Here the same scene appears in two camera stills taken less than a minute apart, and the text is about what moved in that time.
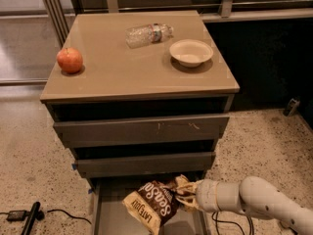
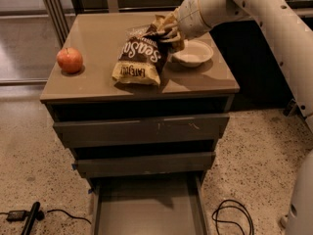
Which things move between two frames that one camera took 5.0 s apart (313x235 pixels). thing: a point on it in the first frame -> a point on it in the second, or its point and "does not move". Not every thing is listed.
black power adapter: [17, 215] does not move
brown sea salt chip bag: [154, 205] -> [142, 56]
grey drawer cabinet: [139, 97] does not move
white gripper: [205, 195] -> [190, 17]
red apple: [69, 60] does not move
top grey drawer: [108, 132] does not move
